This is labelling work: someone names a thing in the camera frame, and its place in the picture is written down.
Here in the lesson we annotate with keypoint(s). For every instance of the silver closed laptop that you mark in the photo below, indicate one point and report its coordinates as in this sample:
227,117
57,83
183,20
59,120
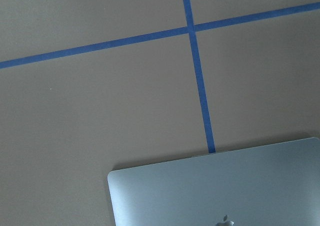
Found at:
275,184

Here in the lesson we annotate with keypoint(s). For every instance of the blue tape line lengthwise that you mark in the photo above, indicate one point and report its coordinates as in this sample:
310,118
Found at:
199,76

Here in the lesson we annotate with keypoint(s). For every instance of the blue tape line crosswise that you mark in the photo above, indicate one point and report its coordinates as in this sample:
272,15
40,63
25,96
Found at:
160,35

